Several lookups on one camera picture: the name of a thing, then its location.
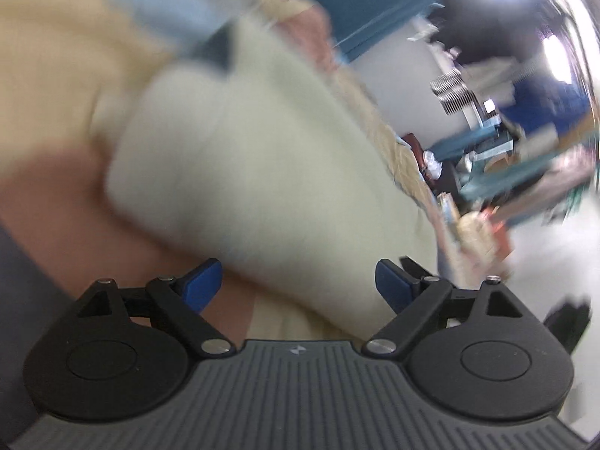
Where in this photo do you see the black hanging jacket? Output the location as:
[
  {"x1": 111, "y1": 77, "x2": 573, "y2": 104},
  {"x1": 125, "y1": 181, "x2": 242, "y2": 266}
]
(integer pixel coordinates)
[{"x1": 435, "y1": 0, "x2": 555, "y2": 67}]

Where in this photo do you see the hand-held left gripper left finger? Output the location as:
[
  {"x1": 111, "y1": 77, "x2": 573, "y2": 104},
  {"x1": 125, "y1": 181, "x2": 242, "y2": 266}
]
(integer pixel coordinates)
[{"x1": 75, "y1": 258, "x2": 236, "y2": 357}]

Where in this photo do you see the striped hanging shirt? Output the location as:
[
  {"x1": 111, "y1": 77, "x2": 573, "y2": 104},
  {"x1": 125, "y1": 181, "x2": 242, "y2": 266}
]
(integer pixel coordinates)
[{"x1": 430, "y1": 67, "x2": 480, "y2": 116}]

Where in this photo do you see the checkered patchwork quilt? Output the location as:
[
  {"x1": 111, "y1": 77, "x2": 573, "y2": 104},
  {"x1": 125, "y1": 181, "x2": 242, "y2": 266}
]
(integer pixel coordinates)
[{"x1": 0, "y1": 0, "x2": 470, "y2": 344}]

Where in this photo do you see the stack of folded papers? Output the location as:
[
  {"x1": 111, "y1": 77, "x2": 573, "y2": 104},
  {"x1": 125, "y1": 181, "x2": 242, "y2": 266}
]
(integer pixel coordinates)
[{"x1": 437, "y1": 193, "x2": 464, "y2": 245}]

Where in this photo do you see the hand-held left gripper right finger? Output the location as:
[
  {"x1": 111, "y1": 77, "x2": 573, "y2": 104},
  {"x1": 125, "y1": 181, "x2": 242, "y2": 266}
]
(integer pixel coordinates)
[{"x1": 364, "y1": 255, "x2": 527, "y2": 357}]

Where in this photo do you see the orange box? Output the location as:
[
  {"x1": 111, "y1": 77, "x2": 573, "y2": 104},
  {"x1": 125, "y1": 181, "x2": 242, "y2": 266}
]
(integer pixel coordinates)
[{"x1": 482, "y1": 205, "x2": 513, "y2": 255}]

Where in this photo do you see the blue curtain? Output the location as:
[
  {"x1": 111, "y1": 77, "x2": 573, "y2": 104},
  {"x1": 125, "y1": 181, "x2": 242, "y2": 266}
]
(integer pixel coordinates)
[{"x1": 285, "y1": 0, "x2": 452, "y2": 63}]

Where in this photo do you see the cream blue-striped sweater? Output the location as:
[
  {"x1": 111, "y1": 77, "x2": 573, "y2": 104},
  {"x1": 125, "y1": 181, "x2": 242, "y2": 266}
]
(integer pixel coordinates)
[{"x1": 105, "y1": 14, "x2": 442, "y2": 333}]

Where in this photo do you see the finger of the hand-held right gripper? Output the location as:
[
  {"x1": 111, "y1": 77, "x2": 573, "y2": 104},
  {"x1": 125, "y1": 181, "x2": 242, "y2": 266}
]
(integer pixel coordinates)
[{"x1": 544, "y1": 296, "x2": 592, "y2": 353}]

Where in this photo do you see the blue hanging jersey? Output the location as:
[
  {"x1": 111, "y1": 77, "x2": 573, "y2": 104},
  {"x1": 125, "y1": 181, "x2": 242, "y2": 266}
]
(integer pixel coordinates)
[{"x1": 510, "y1": 74, "x2": 592, "y2": 123}]

